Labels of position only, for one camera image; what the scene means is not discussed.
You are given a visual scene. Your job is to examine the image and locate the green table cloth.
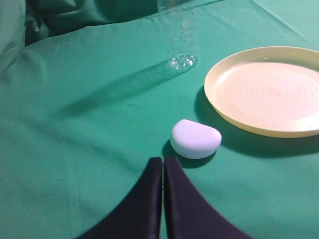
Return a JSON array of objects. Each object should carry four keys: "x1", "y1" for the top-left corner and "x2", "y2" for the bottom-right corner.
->
[{"x1": 0, "y1": 0, "x2": 319, "y2": 239}]

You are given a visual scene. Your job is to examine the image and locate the pale yellow round plate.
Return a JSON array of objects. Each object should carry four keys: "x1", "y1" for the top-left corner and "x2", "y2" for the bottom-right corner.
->
[{"x1": 203, "y1": 46, "x2": 319, "y2": 138}]

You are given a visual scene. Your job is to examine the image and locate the white rounded plastic case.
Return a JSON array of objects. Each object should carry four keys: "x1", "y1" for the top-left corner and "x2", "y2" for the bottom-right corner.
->
[{"x1": 170, "y1": 119, "x2": 222, "y2": 159}]

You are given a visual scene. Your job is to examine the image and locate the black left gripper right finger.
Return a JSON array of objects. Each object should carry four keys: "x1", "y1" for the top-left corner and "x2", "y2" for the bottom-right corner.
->
[{"x1": 163, "y1": 157, "x2": 250, "y2": 239}]

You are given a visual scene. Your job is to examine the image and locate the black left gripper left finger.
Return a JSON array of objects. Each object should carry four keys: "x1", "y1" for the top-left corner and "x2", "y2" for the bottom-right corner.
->
[{"x1": 79, "y1": 157, "x2": 162, "y2": 239}]

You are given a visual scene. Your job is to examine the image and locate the clear plastic bottle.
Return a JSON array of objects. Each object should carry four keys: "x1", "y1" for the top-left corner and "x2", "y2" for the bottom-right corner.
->
[{"x1": 157, "y1": 0, "x2": 199, "y2": 71}]

